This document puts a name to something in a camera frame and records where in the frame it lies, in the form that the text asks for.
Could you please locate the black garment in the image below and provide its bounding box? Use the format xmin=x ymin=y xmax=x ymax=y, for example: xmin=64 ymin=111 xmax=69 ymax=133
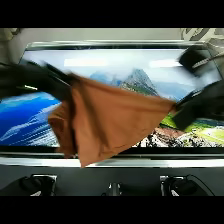
xmin=178 ymin=45 xmax=221 ymax=77

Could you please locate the brown T-shirt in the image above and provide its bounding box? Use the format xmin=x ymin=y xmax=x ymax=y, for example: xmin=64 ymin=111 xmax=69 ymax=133
xmin=47 ymin=73 xmax=177 ymax=168

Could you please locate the black cable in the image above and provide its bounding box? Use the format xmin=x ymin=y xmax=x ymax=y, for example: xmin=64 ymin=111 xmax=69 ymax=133
xmin=186 ymin=174 xmax=216 ymax=197

